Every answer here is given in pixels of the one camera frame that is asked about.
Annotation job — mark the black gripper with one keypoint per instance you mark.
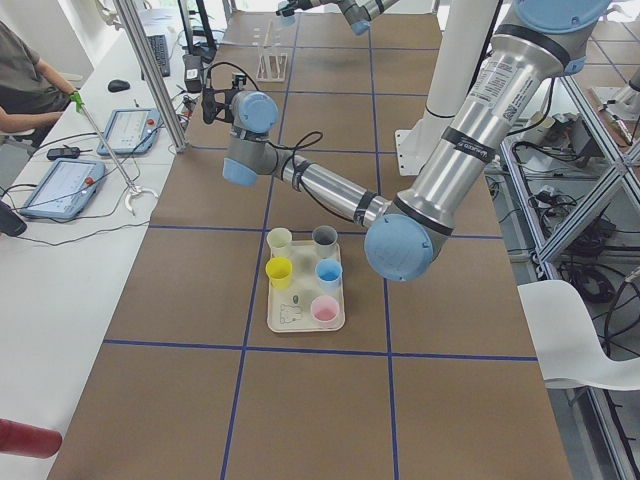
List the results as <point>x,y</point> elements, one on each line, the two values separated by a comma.
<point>296,6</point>
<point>208,107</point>

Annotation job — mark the white cup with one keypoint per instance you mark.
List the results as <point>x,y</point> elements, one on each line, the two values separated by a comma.
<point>279,241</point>

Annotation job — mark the yellow cup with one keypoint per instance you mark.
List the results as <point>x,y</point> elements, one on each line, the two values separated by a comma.
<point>279,271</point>

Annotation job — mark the light blue cup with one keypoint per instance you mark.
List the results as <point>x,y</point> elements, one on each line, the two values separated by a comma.
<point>286,21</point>

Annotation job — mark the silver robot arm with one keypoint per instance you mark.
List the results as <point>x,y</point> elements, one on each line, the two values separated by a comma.
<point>359,17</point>
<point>492,60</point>

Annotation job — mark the grey cup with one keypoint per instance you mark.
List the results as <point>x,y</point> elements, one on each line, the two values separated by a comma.
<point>325,239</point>

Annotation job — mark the pink cup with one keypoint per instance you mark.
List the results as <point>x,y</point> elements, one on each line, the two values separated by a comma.
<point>325,311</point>

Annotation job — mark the black box with label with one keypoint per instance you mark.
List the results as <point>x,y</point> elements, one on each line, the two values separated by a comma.
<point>193,73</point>

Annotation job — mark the black keyboard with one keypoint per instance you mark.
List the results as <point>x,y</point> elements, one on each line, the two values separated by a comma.
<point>159,48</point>

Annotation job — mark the far teach pendant tablet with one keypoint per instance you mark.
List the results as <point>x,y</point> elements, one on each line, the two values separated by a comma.
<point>132,131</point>

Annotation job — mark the teach pendant tablet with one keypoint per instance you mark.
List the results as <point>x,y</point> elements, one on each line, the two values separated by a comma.
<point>65,190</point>
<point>132,131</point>

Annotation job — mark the black computer mouse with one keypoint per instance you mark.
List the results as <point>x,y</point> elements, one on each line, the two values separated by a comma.
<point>118,85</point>

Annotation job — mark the metal reacher grabber tool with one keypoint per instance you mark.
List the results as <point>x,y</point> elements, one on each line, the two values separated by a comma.
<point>133,191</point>

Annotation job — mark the black handheld remote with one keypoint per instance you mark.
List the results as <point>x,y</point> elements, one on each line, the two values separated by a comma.
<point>63,153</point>

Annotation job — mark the near teach pendant tablet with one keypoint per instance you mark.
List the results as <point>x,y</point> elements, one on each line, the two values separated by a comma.
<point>65,190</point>

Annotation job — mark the seated person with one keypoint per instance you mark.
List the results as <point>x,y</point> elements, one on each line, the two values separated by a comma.
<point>34,95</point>

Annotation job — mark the cream serving tray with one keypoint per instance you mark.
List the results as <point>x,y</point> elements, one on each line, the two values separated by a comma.
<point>288,310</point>

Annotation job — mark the red cylinder bottle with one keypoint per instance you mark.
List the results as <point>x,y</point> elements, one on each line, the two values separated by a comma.
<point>28,440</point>

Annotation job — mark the white chair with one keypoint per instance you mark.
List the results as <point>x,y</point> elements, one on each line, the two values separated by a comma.
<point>565,340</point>

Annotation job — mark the white wire cup rack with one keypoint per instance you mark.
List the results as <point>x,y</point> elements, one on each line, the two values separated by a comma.
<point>272,60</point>

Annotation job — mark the aluminium frame post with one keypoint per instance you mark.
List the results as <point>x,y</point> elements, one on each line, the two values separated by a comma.
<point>137,37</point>

